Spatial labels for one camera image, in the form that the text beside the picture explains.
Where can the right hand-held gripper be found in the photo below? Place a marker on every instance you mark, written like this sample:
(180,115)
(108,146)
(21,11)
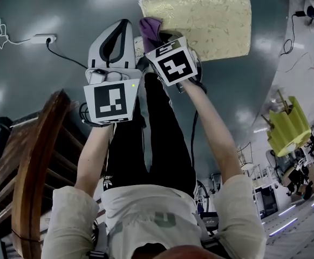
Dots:
(173,63)

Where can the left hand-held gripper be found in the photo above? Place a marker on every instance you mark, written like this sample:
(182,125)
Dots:
(111,101)

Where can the purple cleaning cloth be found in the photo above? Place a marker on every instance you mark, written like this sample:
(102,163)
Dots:
(150,32)

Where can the cream upholstered footstool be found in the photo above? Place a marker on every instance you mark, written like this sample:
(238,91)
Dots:
(208,23)

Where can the person's right forearm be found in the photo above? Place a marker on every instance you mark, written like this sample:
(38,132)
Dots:
(213,133)

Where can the person's left forearm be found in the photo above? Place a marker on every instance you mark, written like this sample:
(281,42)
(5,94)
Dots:
(92,160)

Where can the person's white shoe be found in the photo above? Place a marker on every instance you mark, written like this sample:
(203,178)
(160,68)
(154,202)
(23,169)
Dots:
(139,50)

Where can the white power strip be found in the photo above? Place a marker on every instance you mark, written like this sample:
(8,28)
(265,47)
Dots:
(42,39)

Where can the person's black striped trousers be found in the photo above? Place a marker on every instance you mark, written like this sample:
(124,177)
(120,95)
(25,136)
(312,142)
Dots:
(167,144)

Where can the brown wooden chair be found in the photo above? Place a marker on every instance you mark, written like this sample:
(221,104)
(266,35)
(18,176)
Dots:
(33,158)

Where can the green and yellow stool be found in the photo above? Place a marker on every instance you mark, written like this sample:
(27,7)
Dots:
(289,123)

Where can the person's white shirt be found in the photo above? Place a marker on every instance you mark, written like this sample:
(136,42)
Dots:
(146,217)

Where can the black waist device box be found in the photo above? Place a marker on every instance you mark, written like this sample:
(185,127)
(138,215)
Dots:
(209,220)

